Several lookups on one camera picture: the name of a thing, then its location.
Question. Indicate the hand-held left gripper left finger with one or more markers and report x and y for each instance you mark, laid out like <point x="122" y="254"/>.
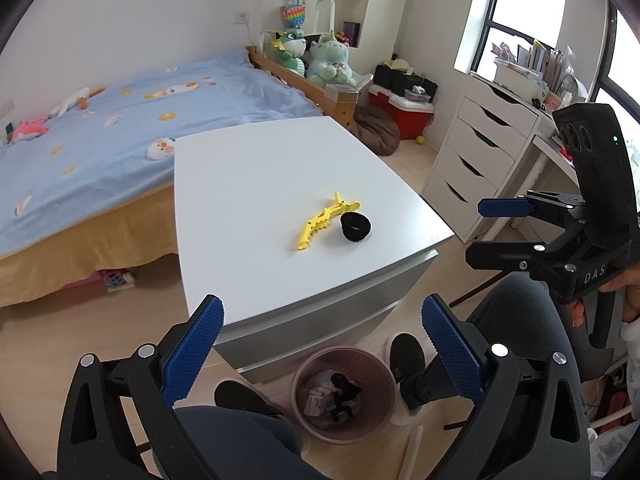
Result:
<point x="192" y="355"/>

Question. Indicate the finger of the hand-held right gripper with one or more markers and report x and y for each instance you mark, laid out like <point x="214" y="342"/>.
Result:
<point x="500" y="255"/>
<point x="505" y="207"/>

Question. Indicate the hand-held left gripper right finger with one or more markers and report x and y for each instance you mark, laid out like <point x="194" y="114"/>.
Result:
<point x="452" y="350"/>

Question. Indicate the pink trash bin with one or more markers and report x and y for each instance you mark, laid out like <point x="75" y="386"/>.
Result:
<point x="310" y="365"/>

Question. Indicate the person's right forearm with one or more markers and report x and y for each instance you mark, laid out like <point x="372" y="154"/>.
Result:
<point x="631" y="337"/>

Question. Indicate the person's right hand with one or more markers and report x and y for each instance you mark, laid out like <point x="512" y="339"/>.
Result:
<point x="631" y="290"/>

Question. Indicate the black slipper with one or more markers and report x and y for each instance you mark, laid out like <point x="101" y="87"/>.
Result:
<point x="406" y="357"/>
<point x="245" y="397"/>

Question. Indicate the white drawer chest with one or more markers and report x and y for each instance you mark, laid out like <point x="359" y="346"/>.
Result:
<point x="480" y="160"/>

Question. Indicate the white desk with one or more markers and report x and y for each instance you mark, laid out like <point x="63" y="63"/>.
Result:
<point x="555" y="160"/>

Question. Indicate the person's right leg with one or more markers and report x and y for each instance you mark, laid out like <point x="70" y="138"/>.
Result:
<point x="515" y="320"/>

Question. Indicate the person's leg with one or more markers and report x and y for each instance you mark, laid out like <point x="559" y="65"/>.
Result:
<point x="240" y="445"/>
<point x="515" y="320"/>

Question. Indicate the person's left leg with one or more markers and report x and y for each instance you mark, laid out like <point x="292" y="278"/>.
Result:
<point x="240" y="445"/>

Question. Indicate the colourful toy box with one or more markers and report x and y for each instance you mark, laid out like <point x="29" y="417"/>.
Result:
<point x="119" y="281"/>

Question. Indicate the white tube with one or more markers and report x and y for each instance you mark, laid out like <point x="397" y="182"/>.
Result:
<point x="412" y="452"/>

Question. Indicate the white storage box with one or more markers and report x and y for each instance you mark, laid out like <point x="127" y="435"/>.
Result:
<point x="517" y="77"/>

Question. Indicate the row of books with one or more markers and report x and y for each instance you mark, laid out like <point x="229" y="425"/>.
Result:
<point x="547" y="60"/>

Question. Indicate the red cooler box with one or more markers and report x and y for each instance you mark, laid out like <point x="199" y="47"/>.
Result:
<point x="400" y="117"/>

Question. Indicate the brown floor cushion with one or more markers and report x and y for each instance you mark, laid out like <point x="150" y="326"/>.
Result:
<point x="377" y="130"/>

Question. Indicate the yellow bed skirt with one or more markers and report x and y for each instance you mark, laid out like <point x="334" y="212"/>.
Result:
<point x="75" y="260"/>

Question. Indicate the black fabric storage box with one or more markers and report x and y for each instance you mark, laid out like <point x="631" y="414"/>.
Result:
<point x="384" y="77"/>
<point x="415" y="82"/>

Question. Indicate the yellow plastic clip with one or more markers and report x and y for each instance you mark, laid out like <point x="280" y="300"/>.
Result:
<point x="312" y="227"/>

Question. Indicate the cream cloth bundle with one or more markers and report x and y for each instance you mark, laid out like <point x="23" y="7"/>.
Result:
<point x="400" y="65"/>

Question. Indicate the white drawer table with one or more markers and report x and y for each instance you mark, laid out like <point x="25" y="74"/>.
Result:
<point x="250" y="185"/>

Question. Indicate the white chair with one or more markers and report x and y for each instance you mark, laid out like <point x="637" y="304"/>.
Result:
<point x="365" y="79"/>

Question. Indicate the clear plastic box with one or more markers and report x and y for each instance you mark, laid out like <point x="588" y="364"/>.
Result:
<point x="342" y="94"/>

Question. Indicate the teal dinosaur plush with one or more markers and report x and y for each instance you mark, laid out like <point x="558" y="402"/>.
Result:
<point x="330" y="62"/>

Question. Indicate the purple box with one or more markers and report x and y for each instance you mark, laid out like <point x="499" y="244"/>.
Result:
<point x="352" y="34"/>

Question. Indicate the bed with blue blanket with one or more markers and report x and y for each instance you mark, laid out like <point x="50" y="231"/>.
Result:
<point x="125" y="125"/>

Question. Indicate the green dragon plush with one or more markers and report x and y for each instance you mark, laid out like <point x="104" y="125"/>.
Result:
<point x="290" y="52"/>

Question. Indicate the pink plush toy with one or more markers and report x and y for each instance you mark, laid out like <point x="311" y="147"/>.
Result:
<point x="30" y="130"/>

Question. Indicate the white goose plush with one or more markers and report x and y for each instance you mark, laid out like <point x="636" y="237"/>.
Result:
<point x="70" y="105"/>

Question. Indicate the rainbow bag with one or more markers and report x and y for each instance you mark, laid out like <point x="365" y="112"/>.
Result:
<point x="293" y="17"/>

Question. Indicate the wooden bed frame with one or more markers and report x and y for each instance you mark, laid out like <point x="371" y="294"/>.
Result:
<point x="300" y="85"/>

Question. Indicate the white wall shelf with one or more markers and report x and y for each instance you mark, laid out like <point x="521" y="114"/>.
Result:
<point x="370" y="10"/>

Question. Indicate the white wall socket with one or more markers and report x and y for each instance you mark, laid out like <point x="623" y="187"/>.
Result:
<point x="242" y="17"/>

